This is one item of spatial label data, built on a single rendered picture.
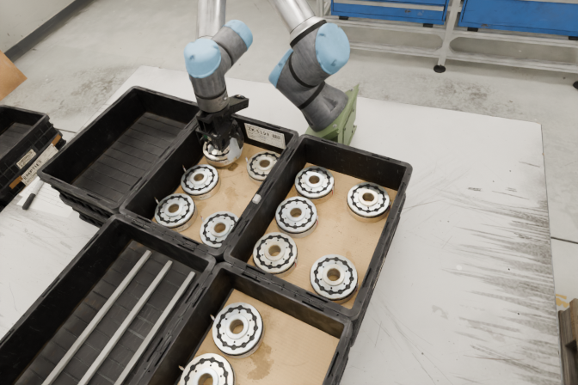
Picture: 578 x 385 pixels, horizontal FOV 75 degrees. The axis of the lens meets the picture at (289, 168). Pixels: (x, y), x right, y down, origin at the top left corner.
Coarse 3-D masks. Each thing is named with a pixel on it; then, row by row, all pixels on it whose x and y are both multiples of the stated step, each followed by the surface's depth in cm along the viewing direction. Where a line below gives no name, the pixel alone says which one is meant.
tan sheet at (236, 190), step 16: (240, 160) 110; (224, 176) 106; (240, 176) 106; (176, 192) 104; (224, 192) 103; (240, 192) 102; (208, 208) 100; (224, 208) 99; (240, 208) 99; (192, 224) 97
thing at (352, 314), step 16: (336, 144) 97; (288, 160) 95; (384, 160) 92; (400, 192) 87; (256, 208) 86; (384, 224) 81; (384, 240) 78; (224, 256) 79; (256, 272) 76; (368, 272) 76; (288, 288) 74; (368, 288) 73; (320, 304) 71; (336, 304) 71; (352, 320) 71
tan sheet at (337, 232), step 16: (336, 176) 103; (336, 192) 99; (320, 208) 97; (336, 208) 96; (272, 224) 95; (320, 224) 94; (336, 224) 93; (352, 224) 93; (368, 224) 92; (304, 240) 91; (320, 240) 91; (336, 240) 90; (352, 240) 90; (368, 240) 90; (304, 256) 89; (320, 256) 88; (352, 256) 87; (368, 256) 87; (304, 272) 86; (304, 288) 84; (352, 304) 80
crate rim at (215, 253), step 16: (192, 128) 106; (272, 128) 103; (176, 144) 102; (288, 144) 98; (272, 176) 92; (256, 192) 89; (144, 224) 87; (160, 224) 86; (240, 224) 84; (192, 240) 83; (224, 240) 82
